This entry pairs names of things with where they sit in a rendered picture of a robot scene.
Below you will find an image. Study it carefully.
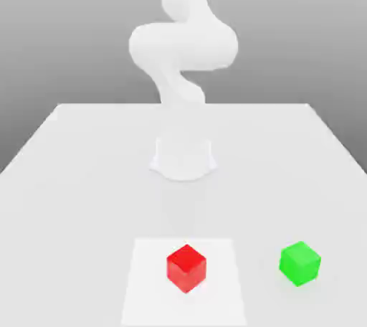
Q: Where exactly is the small red cube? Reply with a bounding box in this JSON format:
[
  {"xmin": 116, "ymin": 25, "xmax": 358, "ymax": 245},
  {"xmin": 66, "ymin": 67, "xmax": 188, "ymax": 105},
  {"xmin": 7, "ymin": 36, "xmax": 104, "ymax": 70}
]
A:
[{"xmin": 166, "ymin": 243, "xmax": 208, "ymax": 294}]

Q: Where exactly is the small green cube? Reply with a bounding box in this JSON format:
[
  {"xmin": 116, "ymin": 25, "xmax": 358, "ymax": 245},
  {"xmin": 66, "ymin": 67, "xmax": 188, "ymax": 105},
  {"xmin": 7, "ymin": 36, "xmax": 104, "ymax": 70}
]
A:
[{"xmin": 278, "ymin": 240, "xmax": 322, "ymax": 288}]

